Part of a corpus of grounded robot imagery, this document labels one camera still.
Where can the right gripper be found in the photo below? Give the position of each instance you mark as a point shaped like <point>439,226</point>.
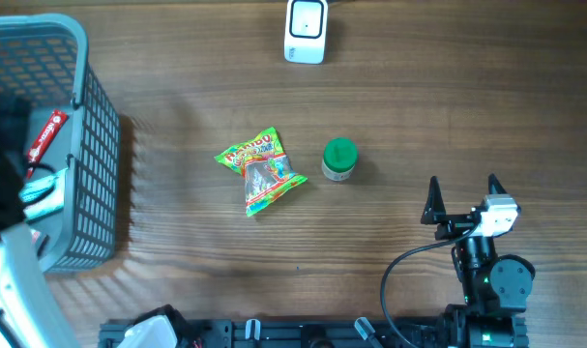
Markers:
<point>454,223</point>

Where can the green lid plastic jar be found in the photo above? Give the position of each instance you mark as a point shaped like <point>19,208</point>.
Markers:
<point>339,159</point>

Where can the Haribo gummy candy bag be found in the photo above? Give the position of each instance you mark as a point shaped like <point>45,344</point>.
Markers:
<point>265,167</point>

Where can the mint green tissue pack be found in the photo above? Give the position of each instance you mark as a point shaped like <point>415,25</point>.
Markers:
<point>44,196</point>

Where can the red Nescafe stick sachet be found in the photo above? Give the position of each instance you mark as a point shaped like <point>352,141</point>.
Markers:
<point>38,148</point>

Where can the red pocket tissue pack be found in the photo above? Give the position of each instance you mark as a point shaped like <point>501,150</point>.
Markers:
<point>39,239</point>

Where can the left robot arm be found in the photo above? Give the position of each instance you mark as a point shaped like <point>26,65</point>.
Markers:
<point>29,314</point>

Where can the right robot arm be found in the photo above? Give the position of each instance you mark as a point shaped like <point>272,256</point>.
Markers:
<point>495,288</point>

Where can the white barcode scanner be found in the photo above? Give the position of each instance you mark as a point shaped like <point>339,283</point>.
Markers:
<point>305,31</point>

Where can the grey plastic shopping basket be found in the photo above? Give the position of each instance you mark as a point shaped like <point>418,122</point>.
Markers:
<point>44,67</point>

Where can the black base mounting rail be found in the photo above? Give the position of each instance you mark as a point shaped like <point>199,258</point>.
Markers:
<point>317,332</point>

